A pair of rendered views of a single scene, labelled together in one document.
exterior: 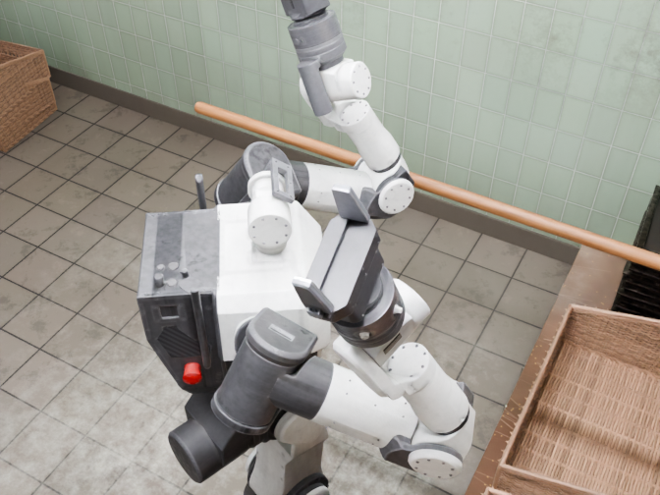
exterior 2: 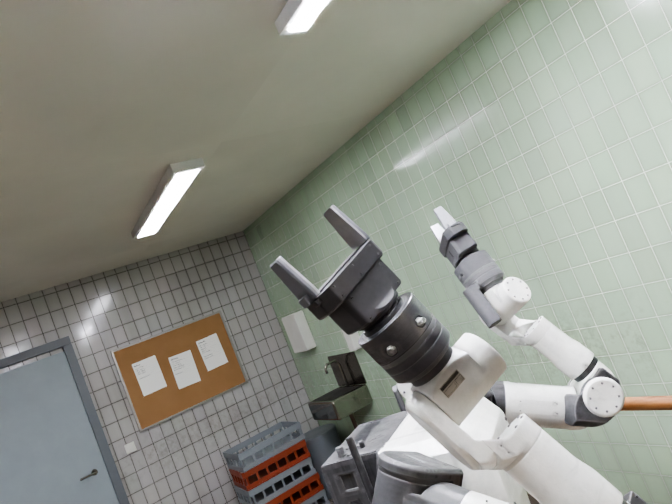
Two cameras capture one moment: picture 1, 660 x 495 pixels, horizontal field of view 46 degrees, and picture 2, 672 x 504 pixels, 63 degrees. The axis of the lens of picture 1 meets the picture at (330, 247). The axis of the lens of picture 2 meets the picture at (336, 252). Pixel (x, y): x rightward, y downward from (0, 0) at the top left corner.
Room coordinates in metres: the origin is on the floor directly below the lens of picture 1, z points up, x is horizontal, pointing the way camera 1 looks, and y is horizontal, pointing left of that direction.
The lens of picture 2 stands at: (0.01, -0.32, 1.67)
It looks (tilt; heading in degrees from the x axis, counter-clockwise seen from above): 4 degrees up; 28
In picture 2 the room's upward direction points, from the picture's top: 22 degrees counter-clockwise
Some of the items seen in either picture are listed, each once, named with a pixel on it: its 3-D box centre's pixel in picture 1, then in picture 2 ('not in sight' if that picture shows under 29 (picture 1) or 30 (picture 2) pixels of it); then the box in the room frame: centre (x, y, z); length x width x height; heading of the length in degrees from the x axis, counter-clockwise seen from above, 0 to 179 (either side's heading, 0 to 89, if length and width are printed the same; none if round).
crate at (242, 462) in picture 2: not in sight; (264, 445); (3.64, 3.00, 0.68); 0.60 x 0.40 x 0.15; 151
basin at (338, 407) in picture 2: not in sight; (344, 414); (3.88, 2.27, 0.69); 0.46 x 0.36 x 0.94; 61
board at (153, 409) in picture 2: not in sight; (182, 367); (3.58, 3.51, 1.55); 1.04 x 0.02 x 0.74; 151
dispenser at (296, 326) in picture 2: not in sight; (298, 332); (4.23, 2.64, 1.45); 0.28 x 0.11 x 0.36; 61
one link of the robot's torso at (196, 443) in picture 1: (242, 409); not in sight; (0.87, 0.17, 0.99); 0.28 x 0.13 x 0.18; 131
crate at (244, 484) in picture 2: not in sight; (269, 462); (3.64, 3.01, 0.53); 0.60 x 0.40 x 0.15; 147
